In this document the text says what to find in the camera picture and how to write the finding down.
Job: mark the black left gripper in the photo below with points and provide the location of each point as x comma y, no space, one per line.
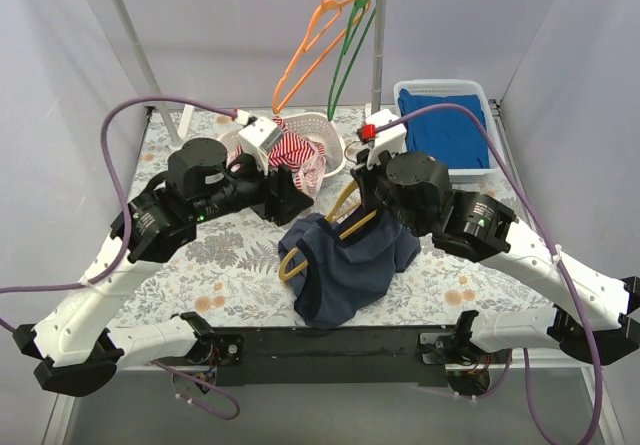
279,193

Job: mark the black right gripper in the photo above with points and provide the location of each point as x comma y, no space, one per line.
368,191

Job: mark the yellow clothes hanger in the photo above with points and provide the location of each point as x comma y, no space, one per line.
343,220

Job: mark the navy blue tank top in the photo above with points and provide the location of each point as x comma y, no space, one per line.
344,277

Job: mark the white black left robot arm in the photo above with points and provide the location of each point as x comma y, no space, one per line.
76,345

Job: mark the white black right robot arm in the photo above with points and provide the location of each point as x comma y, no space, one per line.
588,317

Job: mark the green clothes hanger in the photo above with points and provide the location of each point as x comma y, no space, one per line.
358,25

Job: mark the red white striped garment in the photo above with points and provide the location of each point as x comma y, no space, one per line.
305,158

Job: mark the blue folded cloth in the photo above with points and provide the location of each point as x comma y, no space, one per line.
447,135

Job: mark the white oval laundry basket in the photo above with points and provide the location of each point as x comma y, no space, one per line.
311,126

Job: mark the floral table mat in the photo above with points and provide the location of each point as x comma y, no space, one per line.
229,273

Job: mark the white rectangular basket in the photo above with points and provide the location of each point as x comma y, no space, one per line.
451,87

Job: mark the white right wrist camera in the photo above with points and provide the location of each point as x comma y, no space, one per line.
391,140

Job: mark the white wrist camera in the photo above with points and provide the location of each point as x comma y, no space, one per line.
257,137
391,140

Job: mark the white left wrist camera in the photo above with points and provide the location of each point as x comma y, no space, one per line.
257,137

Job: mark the aluminium frame rail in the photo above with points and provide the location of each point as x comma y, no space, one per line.
120,412

